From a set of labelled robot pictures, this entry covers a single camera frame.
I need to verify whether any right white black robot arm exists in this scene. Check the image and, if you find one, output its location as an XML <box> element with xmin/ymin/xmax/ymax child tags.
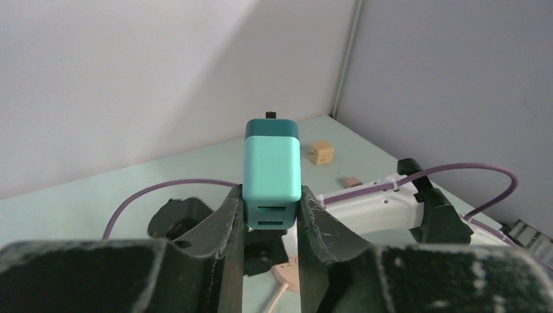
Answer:
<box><xmin>243</xmin><ymin>158</ymin><xmax>512</xmax><ymax>276</ymax></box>

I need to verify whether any small brown plug adapter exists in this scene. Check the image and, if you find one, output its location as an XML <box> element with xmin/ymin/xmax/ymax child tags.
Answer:
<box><xmin>342</xmin><ymin>177</ymin><xmax>363</xmax><ymax>188</ymax></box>

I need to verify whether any beige cube socket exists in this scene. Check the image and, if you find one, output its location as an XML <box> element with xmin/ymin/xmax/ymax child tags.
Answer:
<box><xmin>307</xmin><ymin>141</ymin><xmax>335</xmax><ymax>165</ymax></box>

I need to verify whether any pink round power strip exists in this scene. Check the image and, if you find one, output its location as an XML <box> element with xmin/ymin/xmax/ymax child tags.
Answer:
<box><xmin>266</xmin><ymin>256</ymin><xmax>300</xmax><ymax>312</ymax></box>

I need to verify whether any teal USB charger plug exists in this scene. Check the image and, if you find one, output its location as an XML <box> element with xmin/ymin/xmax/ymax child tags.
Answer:
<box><xmin>242</xmin><ymin>111</ymin><xmax>302</xmax><ymax>230</ymax></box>

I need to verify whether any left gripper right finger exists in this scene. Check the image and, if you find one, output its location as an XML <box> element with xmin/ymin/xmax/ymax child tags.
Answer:
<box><xmin>297</xmin><ymin>186</ymin><xmax>552</xmax><ymax>312</ymax></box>

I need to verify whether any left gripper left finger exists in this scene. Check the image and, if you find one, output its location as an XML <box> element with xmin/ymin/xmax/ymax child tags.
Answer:
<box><xmin>1</xmin><ymin>185</ymin><xmax>245</xmax><ymax>312</ymax></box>

